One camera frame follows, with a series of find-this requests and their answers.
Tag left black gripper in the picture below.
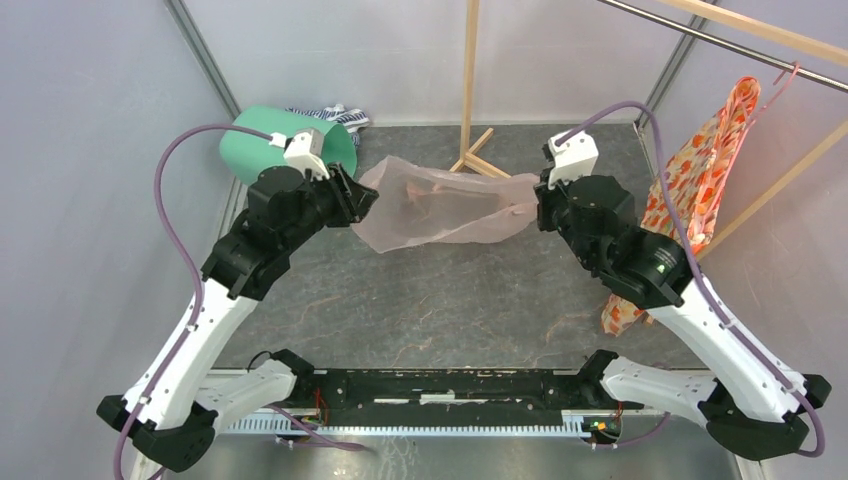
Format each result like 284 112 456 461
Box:
281 160 380 253

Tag pink plastic trash bag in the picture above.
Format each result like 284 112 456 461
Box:
352 156 539 253

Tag green trash bin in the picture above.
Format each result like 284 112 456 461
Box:
219 105 358 185

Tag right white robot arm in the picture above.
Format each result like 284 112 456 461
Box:
534 169 831 461

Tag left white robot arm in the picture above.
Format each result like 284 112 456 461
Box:
97 163 379 472

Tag blue striped cloth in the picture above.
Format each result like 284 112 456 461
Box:
286 104 371 148

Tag floral orange garment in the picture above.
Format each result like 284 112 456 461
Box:
600 76 761 336

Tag pink clothes hanger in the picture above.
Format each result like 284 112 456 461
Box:
746 61 801 129

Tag metal hanging rod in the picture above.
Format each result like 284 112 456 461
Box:
600 0 847 93

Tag wooden clothes rack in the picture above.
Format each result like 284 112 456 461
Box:
450 0 848 260

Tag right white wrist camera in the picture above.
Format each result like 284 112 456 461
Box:
543 130 599 190

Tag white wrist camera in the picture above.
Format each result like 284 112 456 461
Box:
269 128 329 180
543 130 599 190

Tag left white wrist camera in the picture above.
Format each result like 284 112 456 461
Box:
269 128 329 180

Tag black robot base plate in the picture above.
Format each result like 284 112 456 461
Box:
246 349 645 429

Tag slotted cable duct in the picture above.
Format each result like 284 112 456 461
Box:
224 410 590 439

